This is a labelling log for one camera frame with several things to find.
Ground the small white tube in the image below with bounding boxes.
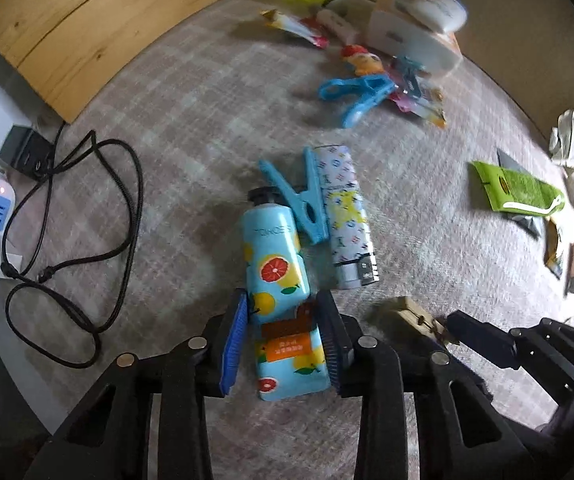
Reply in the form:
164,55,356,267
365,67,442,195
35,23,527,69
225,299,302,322
316,7,364,44

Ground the red and yellow toy figure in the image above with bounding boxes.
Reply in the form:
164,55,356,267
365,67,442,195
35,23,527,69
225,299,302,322
341,44,384,79

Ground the thin black cable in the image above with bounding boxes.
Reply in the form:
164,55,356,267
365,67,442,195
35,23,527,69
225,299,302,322
1,129,144,369

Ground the wooden handled brush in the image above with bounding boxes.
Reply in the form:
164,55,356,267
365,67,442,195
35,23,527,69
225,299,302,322
564,239,574,297

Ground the white lotion tube blue cap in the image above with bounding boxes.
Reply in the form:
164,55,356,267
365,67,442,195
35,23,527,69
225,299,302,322
409,0,469,37

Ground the orange and white snack packet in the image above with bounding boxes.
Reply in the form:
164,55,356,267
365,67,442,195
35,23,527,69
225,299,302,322
261,9,331,52

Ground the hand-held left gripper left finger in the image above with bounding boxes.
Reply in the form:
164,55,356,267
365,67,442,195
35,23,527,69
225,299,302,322
24,290,249,480

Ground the orange and white tissue box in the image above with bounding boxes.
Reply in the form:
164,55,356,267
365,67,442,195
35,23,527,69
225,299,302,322
366,0,464,79

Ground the black power adapter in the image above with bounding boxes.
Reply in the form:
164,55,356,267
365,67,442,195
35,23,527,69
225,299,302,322
0,125,54,179

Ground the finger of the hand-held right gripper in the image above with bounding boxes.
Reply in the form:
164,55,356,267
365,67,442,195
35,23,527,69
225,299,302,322
441,310,574,395

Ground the crumpled white paper packaging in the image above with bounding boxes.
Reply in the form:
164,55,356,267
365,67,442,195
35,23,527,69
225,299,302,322
548,109,574,167

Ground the blue plastic clothespin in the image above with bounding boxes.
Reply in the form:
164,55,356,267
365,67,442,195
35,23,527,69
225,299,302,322
259,146,329,247
317,74,394,129

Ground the silver and yellow snack packet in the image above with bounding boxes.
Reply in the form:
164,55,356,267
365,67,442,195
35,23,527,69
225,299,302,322
544,220,566,279

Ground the green squeeze tube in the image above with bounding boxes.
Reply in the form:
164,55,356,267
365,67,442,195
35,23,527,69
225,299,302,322
470,160,566,222

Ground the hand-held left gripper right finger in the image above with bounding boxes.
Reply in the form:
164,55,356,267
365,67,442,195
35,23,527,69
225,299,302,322
317,290,543,480

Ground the grey foil packet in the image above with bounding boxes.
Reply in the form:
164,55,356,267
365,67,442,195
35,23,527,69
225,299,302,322
496,147,544,239

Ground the pink plaid desktop cloth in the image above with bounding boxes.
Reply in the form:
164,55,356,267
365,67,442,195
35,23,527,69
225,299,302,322
0,0,574,480

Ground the light wooden board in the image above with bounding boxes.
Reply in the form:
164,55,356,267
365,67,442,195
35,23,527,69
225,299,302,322
0,0,289,124

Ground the blue fruit print tube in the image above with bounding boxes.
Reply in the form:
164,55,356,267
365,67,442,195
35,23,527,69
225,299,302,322
240,186,331,402

